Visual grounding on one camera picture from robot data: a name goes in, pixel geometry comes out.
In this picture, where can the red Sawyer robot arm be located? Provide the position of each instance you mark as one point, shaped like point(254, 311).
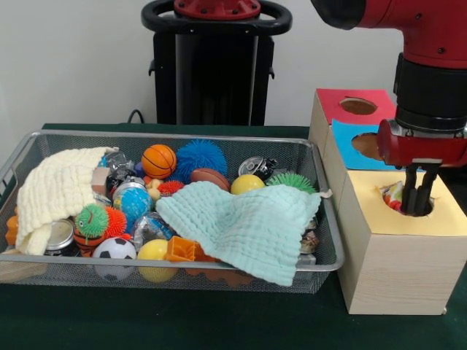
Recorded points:
point(430, 65)

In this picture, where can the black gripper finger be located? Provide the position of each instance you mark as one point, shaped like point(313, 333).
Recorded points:
point(425, 193)
point(408, 189)

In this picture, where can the small orange basketball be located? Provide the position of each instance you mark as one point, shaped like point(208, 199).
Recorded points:
point(159, 162)

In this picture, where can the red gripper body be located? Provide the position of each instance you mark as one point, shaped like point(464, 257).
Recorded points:
point(419, 149)

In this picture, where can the multicolour spotted cloth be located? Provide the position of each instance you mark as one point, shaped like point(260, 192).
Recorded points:
point(394, 195)

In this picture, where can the clear mesh bin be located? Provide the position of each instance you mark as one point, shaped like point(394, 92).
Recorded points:
point(328, 226)

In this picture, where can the green spiky ball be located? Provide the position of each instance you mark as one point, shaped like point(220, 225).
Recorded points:
point(292, 181)

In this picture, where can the small brown football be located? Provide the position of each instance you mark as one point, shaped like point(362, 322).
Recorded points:
point(209, 178)

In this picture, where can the orange plastic block toy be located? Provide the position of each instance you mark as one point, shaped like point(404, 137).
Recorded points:
point(180, 249)

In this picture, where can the blue spiky ball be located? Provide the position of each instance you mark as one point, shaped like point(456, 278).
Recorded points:
point(200, 156)

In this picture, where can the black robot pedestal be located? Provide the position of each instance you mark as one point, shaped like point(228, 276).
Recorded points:
point(215, 73)

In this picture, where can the light blue cloth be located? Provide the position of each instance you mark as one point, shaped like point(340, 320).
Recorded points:
point(248, 226)

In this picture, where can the yellow ball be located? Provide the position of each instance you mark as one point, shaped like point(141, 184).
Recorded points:
point(247, 184)

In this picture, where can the dark green table cloth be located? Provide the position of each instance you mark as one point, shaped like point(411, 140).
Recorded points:
point(146, 321)

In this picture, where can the small soccer ball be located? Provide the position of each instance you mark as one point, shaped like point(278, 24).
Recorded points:
point(113, 249)

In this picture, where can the wooden box with three holes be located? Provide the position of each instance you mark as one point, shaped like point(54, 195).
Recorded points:
point(394, 277)

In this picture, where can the cream white cloth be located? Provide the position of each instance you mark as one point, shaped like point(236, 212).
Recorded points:
point(51, 186)

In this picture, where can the blue globe ball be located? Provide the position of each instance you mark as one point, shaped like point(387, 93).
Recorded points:
point(134, 204)

